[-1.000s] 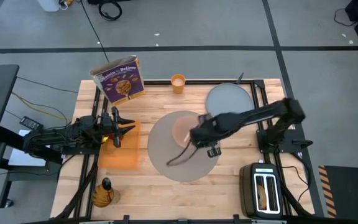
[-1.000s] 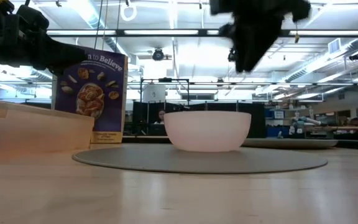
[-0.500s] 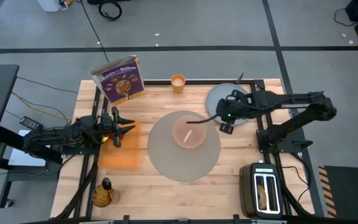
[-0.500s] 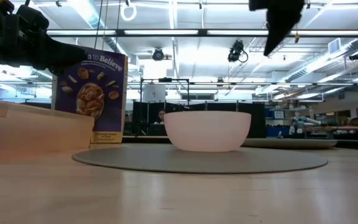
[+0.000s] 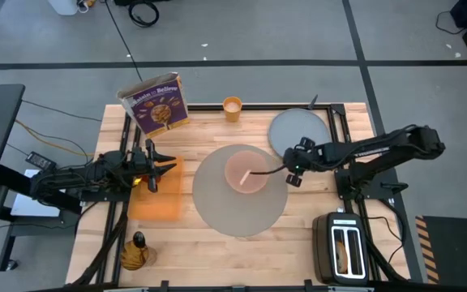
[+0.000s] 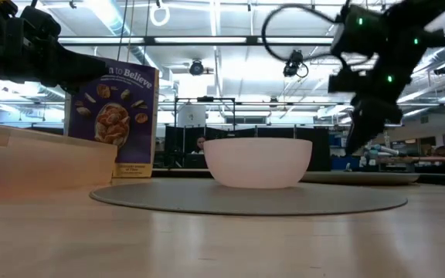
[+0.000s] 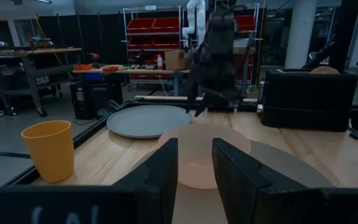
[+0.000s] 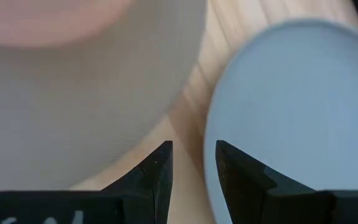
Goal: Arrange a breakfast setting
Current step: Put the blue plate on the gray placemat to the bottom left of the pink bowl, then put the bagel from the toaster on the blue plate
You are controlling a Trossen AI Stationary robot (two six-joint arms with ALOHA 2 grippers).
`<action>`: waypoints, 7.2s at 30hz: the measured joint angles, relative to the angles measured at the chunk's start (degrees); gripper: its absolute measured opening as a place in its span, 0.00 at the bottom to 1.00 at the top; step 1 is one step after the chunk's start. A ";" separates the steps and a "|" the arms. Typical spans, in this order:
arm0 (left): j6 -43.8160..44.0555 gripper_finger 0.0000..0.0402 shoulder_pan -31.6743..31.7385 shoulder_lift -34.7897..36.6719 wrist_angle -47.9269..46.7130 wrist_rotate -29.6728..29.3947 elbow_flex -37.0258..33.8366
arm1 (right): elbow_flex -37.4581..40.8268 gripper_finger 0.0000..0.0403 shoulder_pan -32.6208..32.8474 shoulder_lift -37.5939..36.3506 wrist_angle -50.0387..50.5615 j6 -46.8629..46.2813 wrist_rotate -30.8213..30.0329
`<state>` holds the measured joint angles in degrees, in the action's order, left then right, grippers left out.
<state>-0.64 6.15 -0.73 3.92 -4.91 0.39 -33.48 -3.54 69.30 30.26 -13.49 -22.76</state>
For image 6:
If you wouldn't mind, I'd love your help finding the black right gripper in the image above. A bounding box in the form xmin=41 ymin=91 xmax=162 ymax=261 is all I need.
xmin=328 ymin=57 xmax=413 ymax=157

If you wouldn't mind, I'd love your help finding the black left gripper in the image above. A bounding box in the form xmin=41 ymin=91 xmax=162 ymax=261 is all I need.
xmin=0 ymin=0 xmax=109 ymax=94

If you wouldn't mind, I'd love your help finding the purple raisin cereal box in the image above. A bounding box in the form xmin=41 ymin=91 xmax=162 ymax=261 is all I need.
xmin=63 ymin=56 xmax=161 ymax=179

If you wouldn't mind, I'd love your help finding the blue background bin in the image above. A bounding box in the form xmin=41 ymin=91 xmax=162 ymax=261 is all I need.
xmin=330 ymin=155 xmax=362 ymax=171

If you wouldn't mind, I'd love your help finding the background long table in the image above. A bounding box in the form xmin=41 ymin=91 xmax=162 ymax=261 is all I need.
xmin=375 ymin=155 xmax=445 ymax=164

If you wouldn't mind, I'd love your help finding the black background partition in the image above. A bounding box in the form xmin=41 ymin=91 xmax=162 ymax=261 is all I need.
xmin=164 ymin=126 xmax=331 ymax=172

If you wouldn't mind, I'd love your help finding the pink plate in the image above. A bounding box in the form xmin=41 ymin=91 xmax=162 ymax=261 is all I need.
xmin=202 ymin=137 xmax=314 ymax=190

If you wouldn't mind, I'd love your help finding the black ceiling spotlight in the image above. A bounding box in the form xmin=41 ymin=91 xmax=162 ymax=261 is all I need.
xmin=189 ymin=59 xmax=206 ymax=77

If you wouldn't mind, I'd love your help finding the white background cylinder tank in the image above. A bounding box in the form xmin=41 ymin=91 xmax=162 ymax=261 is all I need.
xmin=176 ymin=103 xmax=207 ymax=128

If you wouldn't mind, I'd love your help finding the large grey plate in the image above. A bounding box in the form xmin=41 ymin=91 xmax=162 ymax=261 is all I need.
xmin=89 ymin=178 xmax=409 ymax=216

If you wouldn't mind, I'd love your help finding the person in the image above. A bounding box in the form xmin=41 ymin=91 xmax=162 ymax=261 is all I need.
xmin=194 ymin=135 xmax=208 ymax=156

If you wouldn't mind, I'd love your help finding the black overhead rig beam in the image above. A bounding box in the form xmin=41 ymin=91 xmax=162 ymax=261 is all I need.
xmin=57 ymin=35 xmax=445 ymax=47

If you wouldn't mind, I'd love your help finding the black hanging overhead camera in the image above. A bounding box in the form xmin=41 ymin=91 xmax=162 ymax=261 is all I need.
xmin=282 ymin=49 xmax=310 ymax=79

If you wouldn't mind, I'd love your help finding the white hanging ring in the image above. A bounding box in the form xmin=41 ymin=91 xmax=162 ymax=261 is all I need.
xmin=148 ymin=2 xmax=172 ymax=28

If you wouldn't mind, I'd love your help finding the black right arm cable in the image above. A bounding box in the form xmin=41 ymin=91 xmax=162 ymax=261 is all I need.
xmin=261 ymin=3 xmax=348 ymax=63

